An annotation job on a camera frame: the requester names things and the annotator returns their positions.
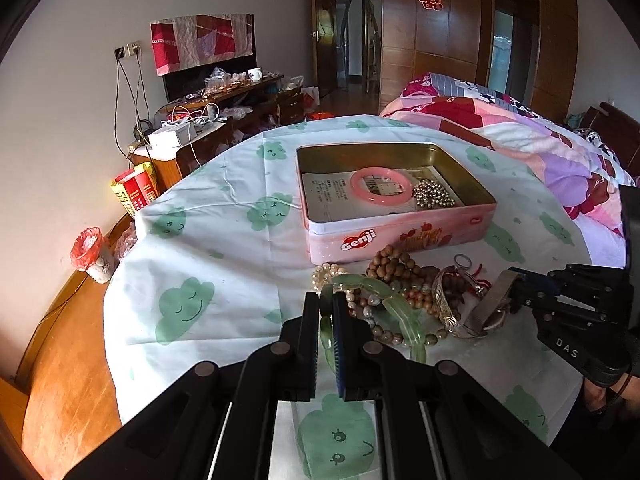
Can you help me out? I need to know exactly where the silver wrist watch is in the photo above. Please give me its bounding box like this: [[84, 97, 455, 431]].
[[432, 258, 508, 339]]

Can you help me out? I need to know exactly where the green jade bead necklace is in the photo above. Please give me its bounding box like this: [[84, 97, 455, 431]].
[[319, 273, 452, 366]]

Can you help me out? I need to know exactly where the brown wooden bead mala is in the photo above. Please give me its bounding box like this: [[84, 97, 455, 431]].
[[366, 246, 468, 316]]

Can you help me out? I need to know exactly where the white pearl bracelet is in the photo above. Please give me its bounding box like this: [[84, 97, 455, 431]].
[[311, 261, 348, 295]]

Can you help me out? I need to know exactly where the red cord pendant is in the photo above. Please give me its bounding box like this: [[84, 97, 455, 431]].
[[466, 264, 492, 297]]

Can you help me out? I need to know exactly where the wooden bedroom door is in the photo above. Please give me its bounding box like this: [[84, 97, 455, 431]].
[[311, 0, 337, 98]]

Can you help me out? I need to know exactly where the green cloud tablecloth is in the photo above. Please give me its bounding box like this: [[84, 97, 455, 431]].
[[103, 116, 590, 479]]

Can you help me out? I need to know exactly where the colourful patchwork quilt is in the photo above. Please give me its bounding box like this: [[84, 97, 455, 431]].
[[381, 73, 634, 268]]

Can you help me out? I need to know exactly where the pink Genji tin box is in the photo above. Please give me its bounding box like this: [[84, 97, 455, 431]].
[[296, 142, 497, 263]]

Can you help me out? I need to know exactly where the pink jade bangle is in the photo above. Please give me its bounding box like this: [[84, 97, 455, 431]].
[[349, 166, 413, 206]]

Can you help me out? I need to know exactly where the red yellow carton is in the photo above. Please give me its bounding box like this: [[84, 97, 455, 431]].
[[111, 162, 158, 217]]

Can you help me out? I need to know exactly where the white box on cabinet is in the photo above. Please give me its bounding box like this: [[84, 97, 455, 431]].
[[149, 122, 196, 153]]

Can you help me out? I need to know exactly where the wooden tv cabinet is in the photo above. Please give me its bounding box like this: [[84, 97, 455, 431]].
[[130, 75, 305, 193]]

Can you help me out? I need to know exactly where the white mug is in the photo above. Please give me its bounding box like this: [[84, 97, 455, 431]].
[[247, 67, 264, 82]]

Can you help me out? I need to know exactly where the wooden wardrobe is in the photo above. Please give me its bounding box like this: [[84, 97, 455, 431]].
[[380, 0, 578, 122]]

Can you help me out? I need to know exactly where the black television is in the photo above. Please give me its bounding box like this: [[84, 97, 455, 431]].
[[160, 18, 257, 102]]

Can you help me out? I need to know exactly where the red patchwork cloth cover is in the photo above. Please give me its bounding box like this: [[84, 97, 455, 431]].
[[150, 13, 254, 77]]

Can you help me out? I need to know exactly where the wall power socket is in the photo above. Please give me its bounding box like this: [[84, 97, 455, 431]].
[[114, 42, 140, 60]]

